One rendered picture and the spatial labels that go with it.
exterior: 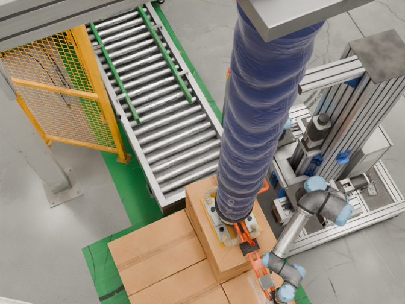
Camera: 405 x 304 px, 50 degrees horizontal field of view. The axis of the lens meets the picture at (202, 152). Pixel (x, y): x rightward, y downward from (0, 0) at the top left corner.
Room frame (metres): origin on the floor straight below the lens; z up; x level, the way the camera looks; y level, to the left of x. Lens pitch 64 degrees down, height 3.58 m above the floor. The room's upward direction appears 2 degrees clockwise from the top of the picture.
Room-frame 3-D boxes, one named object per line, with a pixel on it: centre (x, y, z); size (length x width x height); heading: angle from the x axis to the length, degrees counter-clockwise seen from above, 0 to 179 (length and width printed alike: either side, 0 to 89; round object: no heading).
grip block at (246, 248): (0.62, -0.30, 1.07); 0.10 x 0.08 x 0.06; 114
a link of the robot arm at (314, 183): (0.95, -0.67, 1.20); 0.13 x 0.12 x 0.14; 59
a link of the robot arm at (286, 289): (0.32, -0.44, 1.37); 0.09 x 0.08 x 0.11; 149
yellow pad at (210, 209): (0.81, -0.11, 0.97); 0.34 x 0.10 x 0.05; 24
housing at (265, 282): (0.42, -0.38, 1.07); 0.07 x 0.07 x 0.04; 24
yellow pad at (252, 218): (0.88, -0.28, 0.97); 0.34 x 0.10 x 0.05; 24
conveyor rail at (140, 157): (2.05, 0.81, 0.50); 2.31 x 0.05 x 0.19; 28
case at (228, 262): (0.84, -0.20, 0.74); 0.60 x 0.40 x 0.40; 24
